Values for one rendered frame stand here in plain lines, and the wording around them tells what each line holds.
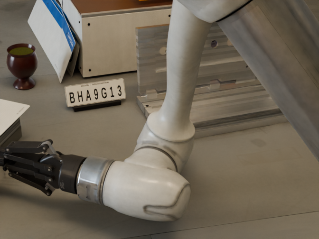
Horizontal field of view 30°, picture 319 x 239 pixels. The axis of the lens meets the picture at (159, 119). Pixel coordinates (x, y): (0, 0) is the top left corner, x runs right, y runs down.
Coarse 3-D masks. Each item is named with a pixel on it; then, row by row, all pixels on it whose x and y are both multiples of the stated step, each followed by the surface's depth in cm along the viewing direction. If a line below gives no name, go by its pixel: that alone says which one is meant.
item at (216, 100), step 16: (256, 80) 170; (144, 96) 159; (160, 96) 160; (208, 96) 161; (224, 96) 161; (240, 96) 162; (256, 96) 162; (144, 112) 155; (192, 112) 154; (208, 112) 154; (224, 112) 154; (240, 112) 155; (208, 128) 147; (224, 128) 149; (240, 128) 151
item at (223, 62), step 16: (144, 32) 151; (160, 32) 153; (144, 48) 152; (208, 48) 160; (224, 48) 162; (144, 64) 154; (160, 64) 157; (208, 64) 161; (224, 64) 162; (240, 64) 164; (144, 80) 155; (160, 80) 157; (208, 80) 162; (224, 80) 164; (240, 80) 166
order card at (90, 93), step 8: (112, 80) 158; (120, 80) 158; (72, 88) 154; (80, 88) 155; (88, 88) 156; (96, 88) 156; (104, 88) 157; (112, 88) 158; (120, 88) 159; (72, 96) 154; (80, 96) 155; (88, 96) 156; (96, 96) 157; (104, 96) 157; (112, 96) 158; (120, 96) 159; (72, 104) 155; (80, 104) 155
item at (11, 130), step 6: (18, 120) 141; (12, 126) 139; (18, 126) 142; (6, 132) 137; (12, 132) 140; (18, 132) 142; (0, 138) 135; (6, 138) 137; (12, 138) 140; (18, 138) 143; (0, 144) 135; (6, 144) 138
